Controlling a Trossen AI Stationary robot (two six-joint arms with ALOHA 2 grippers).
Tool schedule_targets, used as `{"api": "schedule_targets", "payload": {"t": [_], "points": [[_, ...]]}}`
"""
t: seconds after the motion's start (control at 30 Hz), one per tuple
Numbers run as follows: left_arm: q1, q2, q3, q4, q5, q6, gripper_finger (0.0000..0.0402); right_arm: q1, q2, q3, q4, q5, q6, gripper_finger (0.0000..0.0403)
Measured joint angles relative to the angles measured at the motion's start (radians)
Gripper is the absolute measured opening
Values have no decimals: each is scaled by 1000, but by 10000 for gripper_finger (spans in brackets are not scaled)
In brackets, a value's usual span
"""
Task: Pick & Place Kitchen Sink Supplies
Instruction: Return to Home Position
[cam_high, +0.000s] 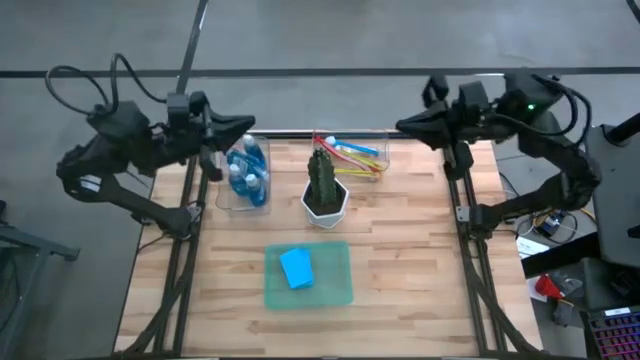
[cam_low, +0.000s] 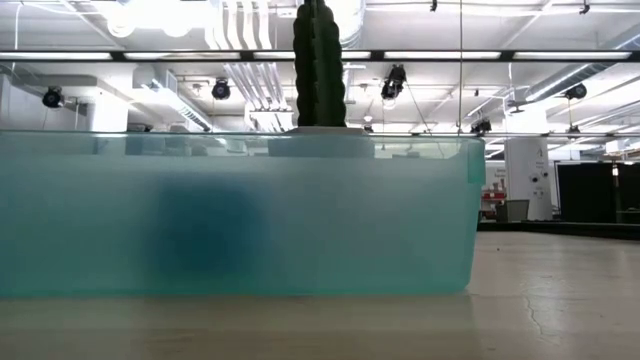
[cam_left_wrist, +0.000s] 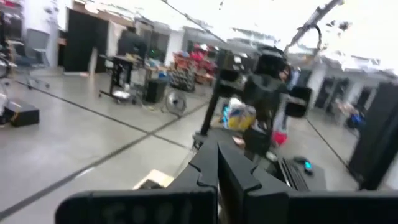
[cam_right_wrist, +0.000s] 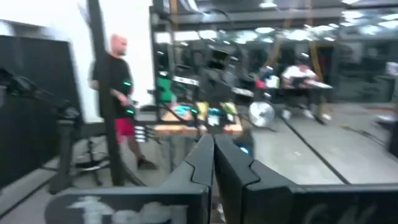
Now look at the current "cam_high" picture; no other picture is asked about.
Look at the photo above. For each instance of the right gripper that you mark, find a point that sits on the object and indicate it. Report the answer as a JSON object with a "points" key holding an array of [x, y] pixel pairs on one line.
{"points": [[447, 125]]}

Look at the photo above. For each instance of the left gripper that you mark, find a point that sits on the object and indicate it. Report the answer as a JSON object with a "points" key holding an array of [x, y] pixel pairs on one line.
{"points": [[202, 130]]}

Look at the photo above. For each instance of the red object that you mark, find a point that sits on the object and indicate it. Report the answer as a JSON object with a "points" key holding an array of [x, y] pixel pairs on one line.
{"points": [[547, 287]]}

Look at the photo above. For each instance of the blue power supply box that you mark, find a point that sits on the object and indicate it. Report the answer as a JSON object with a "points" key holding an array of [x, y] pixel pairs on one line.
{"points": [[549, 224]]}

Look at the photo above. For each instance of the yellow dish brush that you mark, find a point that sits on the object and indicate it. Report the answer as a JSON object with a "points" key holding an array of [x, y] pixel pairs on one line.
{"points": [[370, 161]]}

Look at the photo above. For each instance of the laptop keyboard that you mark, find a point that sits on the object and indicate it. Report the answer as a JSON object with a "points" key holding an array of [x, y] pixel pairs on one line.
{"points": [[617, 337]]}

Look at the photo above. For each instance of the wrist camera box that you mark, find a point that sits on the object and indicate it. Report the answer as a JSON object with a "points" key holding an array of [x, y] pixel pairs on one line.
{"points": [[472, 97], [177, 107]]}

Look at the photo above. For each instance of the clear plastic bin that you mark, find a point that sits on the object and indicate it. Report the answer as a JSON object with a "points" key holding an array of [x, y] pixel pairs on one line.
{"points": [[222, 202], [382, 172]]}

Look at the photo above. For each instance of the black metal table frame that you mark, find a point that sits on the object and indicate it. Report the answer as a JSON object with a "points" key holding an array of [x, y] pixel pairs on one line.
{"points": [[290, 134]]}

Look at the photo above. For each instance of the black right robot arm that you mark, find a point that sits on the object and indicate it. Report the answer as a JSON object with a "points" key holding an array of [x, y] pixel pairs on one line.
{"points": [[565, 150]]}

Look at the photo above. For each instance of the blue dish brush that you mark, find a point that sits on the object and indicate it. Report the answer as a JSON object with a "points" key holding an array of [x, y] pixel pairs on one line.
{"points": [[360, 149]]}

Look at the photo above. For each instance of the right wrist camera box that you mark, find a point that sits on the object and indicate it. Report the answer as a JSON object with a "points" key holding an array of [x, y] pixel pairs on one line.
{"points": [[472, 97]]}

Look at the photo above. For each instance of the blue sponge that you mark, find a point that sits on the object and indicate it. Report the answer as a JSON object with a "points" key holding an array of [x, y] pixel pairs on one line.
{"points": [[298, 270], [292, 251]]}

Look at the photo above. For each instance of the black floor stand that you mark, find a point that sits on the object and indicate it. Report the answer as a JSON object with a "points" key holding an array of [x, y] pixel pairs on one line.
{"points": [[30, 245]]}

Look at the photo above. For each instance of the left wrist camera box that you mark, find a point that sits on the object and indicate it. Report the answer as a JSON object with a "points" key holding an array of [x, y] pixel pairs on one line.
{"points": [[177, 107]]}

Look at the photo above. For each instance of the teal translucent plastic bin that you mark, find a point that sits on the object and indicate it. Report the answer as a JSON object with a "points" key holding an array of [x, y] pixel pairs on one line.
{"points": [[330, 280]]}

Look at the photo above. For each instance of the red and white dish brush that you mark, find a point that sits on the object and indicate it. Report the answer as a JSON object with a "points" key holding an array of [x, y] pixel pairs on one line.
{"points": [[325, 145]]}

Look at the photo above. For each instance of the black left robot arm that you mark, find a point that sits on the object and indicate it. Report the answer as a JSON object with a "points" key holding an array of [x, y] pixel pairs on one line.
{"points": [[125, 130]]}

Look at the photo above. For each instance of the green cactus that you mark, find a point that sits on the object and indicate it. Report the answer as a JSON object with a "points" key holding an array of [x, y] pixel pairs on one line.
{"points": [[324, 175]]}

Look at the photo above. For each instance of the white paper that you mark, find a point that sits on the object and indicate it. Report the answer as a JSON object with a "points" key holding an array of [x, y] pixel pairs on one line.
{"points": [[532, 247]]}

